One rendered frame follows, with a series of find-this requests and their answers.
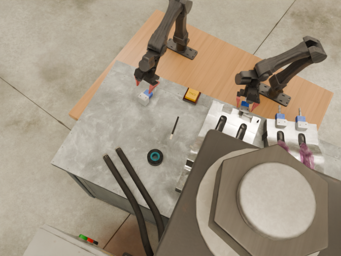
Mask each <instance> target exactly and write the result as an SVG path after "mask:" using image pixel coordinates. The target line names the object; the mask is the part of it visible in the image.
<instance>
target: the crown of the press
mask: <svg viewBox="0 0 341 256"><path fill-rule="evenodd" d="M153 256H341V180H338V179H336V178H333V177H331V176H328V175H326V174H323V173H321V172H318V171H316V170H314V169H311V168H309V167H307V166H306V165H304V164H303V163H302V162H300V161H299V160H298V159H297V158H295V157H294V156H293V155H291V154H290V153H289V152H287V151H286V150H285V149H284V148H282V147H281V146H280V145H278V144H275V145H272V146H268V147H265V148H260V147H257V146H255V145H252V144H250V143H247V142H245V141H242V140H240V139H237V138H235V137H233V136H230V135H228V134H225V133H223V132H220V131H218V130H215V129H210V130H208V131H207V133H206V136H205V138H204V140H203V142H202V145H201V147H200V149H199V152H198V154H197V156H196V158H195V161H194V163H193V165H192V168H191V170H190V172H189V175H188V177H187V179H186V182H185V184H184V186H183V188H182V191H181V193H180V195H179V198H178V200H177V202H176V205H175V207H174V209H173V212H172V214H171V216H170V218H169V221H168V223H167V225H166V228H165V230H164V232H163V235H162V237H161V239H160V241H159V244H158V246H157V248H156V251H155V253H154V255H153Z"/></svg>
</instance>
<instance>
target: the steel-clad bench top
mask: <svg viewBox="0 0 341 256"><path fill-rule="evenodd" d="M135 69H136V67H133V66H131V65H128V64H126V63H123V62H121V61H118V60H116V61H115V63H114V65H113V66H112V68H111V69H110V71H109V72H108V74H107V75H106V77H105V79H104V80H103V82H102V83H101V85H100V86H99V88H98V90H97V91H96V93H95V94H94V96H93V97H92V99H91V100H90V102H89V103H88V105H87V107H86V108H85V110H84V111H83V113H82V114H81V116H80V117H79V119H78V121H77V122H76V124H75V125H74V127H73V128H72V130H71V131H70V133H69V134H68V136H67V138H66V139H65V141H64V142H63V144H62V145H61V147H60V148H59V150H58V151H57V153H56V155H55V156H54V158H53V159H52V161H51V164H53V165H55V166H58V167H60V168H62V169H64V170H66V171H68V172H71V173H73V174H75V175H77V176H79V177H81V178H83V179H86V180H88V181H90V182H92V183H94V184H96V185H99V186H101V187H103V188H105V189H107V190H109V191H112V192H114V193H116V194H118V195H120V196H122V197H124V198H127V197H126V195H125V194H124V192H123V190H122V189H121V187H120V185H119V184H118V182H117V180H116V179H115V177H114V176H113V174H112V172H111V171H110V169H109V167H108V166H107V164H106V162H105V161H104V159H103V157H102V155H103V154H105V153H107V154H108V156H109V157H110V159H111V161H112V162H113V164H114V165H115V167H116V169H117V170H118V172H119V173H120V175H121V177H122V178H123V180H124V181H125V183H126V185H127V186H128V188H129V189H130V191H131V193H132V194H133V196H134V197H135V199H136V201H137V203H138V204H140V205H142V206H144V207H146V208H148V209H150V208H149V206H148V205H147V203H146V201H145V200H144V198H143V196H142V195H141V193H140V191H139V189H138V188H137V186H136V184H135V183H134V181H133V179H132V178H131V176H130V174H129V173H128V171H127V169H126V168H125V166H124V164H123V162H122V161H121V159H120V157H119V156H118V154H117V152H116V150H115V148H116V147H117V146H120V148H121V149H122V151H123V152H124V154H125V156H126V157H127V159H128V161H129V162H130V164H131V165H132V167H133V169H134V170H135V172H136V174H137V175H138V177H139V179H140V180H141V182H142V184H143V185H144V187H145V188H146V190H147V192H148V193H149V195H150V197H151V198H152V200H153V202H154V203H155V205H156V207H157V208H158V210H159V212H160V214H161V215H163V216H166V217H168V218H170V216H171V214H172V212H173V209H174V207H175V205H176V202H177V200H178V198H179V195H180V193H179V192H177V191H175V189H176V186H177V183H178V181H179V179H180V177H181V174H182V172H183V170H184V168H185V165H186V161H187V158H188V156H189V153H190V151H191V149H192V148H191V147H190V145H192V146H193V145H194V143H195V141H196V139H197V137H198V135H199V133H200V130H201V128H202V126H203V124H204V121H205V119H206V117H207V115H208V112H209V110H210V108H211V105H212V103H213V101H217V102H220V103H222V104H224V106H225V107H228V108H231V109H233V108H235V109H237V110H238V109H239V107H238V108H236V106H233V105H231V104H228V103H226V102H223V101H221V100H218V99H216V98H213V97H210V96H208V95H206V94H203V93H201V95H200V97H199V99H198V101H197V104H196V105H193V104H191V103H188V102H186V101H183V97H184V95H185V93H186V91H187V89H188V88H187V87H185V86H182V85H179V84H177V83H174V82H172V81H169V80H167V79H164V78H161V77H160V78H159V79H158V81H159V82H160V83H159V84H158V85H157V86H156V87H155V89H154V90H153V91H152V93H153V96H152V97H151V98H150V99H149V103H148V104H147V105H146V106H144V105H142V104H141V103H139V102H138V96H139V95H140V93H141V92H142V93H144V91H145V90H146V89H148V90H149V86H150V84H149V83H148V82H146V81H145V80H142V81H141V82H140V83H139V85H138V86H137V85H136V81H135V77H134V72H135ZM248 115H249V116H251V117H252V116H255V117H258V118H260V119H261V121H260V124H259V127H258V130H257V133H256V135H255V138H254V141H253V143H252V145H255V146H257V147H260V148H264V140H263V141H262V135H263V134H264V122H265V121H266V119H267V118H264V117H262V116H259V115H257V114H254V113H251V112H249V114H248ZM177 117H179V120H178V122H177V125H176V128H175V131H174V134H173V137H172V139H170V136H171V134H172V131H173V128H174V125H175V123H176V120H177ZM318 144H319V147H320V150H321V152H322V154H323V157H324V174H326V175H328V176H331V177H333V178H336V179H338V180H341V147H338V146H336V145H333V144H331V143H328V142H325V141H323V140H320V139H318ZM152 149H158V150H160V151H161V152H162V154H163V161H162V163H161V164H160V165H159V166H152V165H150V164H149V163H148V160H147V154H148V152H149V151H150V150H152Z"/></svg>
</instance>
